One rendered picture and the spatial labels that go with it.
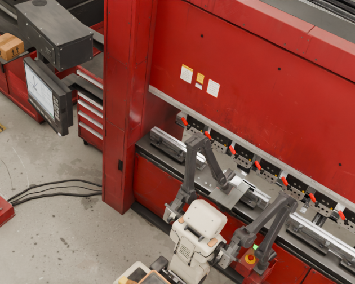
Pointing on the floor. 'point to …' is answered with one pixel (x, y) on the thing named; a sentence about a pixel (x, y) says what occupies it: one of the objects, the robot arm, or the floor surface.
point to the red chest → (91, 69)
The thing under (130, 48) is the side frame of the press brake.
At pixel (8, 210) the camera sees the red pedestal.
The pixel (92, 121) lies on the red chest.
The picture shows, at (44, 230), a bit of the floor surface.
